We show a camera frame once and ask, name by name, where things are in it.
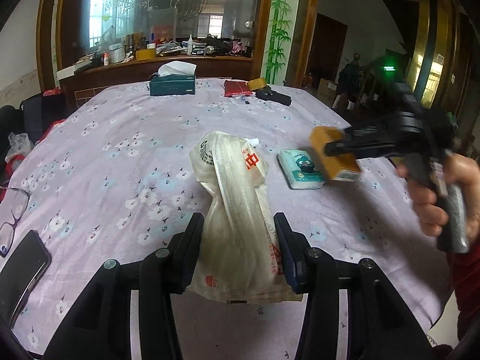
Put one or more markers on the large framed mirror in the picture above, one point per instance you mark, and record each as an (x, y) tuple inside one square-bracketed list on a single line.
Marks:
[(83, 44)]

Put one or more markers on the black sofa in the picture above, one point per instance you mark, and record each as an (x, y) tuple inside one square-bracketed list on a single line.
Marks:
[(11, 121)]

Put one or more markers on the yellow tape roll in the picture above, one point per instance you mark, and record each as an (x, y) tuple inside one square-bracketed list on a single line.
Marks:
[(256, 84)]

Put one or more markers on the purple-framed eyeglasses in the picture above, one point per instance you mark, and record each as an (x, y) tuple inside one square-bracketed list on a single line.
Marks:
[(13, 206)]

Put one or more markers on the clear plastic bag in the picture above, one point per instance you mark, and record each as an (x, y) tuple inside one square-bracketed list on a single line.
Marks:
[(20, 144)]

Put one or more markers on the white plastic bag red print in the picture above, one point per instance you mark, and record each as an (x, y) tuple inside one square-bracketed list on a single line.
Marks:
[(239, 257)]

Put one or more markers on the teal tissue box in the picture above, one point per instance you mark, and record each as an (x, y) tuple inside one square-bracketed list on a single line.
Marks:
[(174, 78)]

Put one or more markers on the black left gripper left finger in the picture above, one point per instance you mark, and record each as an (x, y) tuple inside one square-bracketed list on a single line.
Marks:
[(97, 326)]

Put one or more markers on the black wallet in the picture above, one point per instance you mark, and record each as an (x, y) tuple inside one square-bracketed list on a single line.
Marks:
[(270, 95)]

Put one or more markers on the person's right hand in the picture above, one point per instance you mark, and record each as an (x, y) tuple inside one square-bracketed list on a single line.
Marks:
[(457, 170)]

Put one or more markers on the teal tissue pack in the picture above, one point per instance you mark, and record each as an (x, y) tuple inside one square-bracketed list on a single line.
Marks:
[(300, 170)]

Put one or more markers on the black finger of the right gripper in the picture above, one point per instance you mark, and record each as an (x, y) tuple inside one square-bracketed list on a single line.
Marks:
[(374, 145)]

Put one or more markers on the floral purple tablecloth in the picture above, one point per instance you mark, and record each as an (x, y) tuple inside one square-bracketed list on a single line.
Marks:
[(115, 180)]

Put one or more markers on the black smartphone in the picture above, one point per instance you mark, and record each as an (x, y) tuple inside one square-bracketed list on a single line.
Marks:
[(21, 273)]

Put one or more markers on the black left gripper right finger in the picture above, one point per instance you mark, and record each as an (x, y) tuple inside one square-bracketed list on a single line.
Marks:
[(379, 323)]

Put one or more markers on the orange medicine box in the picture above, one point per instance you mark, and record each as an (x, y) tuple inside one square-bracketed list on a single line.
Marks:
[(335, 163)]

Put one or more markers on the red packet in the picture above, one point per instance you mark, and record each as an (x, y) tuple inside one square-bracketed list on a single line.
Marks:
[(236, 88)]

